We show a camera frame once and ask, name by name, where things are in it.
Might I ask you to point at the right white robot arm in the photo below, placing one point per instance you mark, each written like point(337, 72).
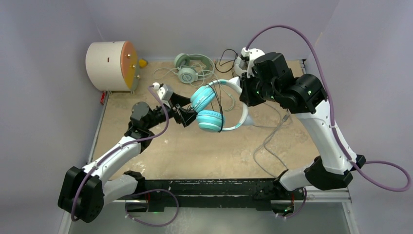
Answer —
point(308, 101)

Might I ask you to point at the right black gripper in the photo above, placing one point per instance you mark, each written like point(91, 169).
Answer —
point(247, 96)

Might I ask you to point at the white cylinder drum orange lid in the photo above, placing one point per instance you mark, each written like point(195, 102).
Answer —
point(113, 66)

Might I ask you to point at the black headphones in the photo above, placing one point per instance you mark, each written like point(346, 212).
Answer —
point(220, 63)

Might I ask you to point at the mint green headphones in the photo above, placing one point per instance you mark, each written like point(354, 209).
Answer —
point(193, 69)

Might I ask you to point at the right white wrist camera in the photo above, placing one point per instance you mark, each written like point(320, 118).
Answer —
point(253, 54)

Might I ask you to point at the yellow small object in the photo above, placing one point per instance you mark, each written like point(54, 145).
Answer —
point(142, 63)

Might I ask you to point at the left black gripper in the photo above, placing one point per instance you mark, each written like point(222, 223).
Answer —
point(184, 115)

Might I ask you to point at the white grey headphones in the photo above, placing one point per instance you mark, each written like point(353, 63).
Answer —
point(238, 64)

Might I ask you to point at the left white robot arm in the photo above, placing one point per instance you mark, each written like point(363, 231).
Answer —
point(87, 190)

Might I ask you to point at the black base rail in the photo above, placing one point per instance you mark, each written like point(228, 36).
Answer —
point(261, 194)

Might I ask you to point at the red clamp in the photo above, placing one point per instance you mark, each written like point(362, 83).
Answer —
point(103, 98)

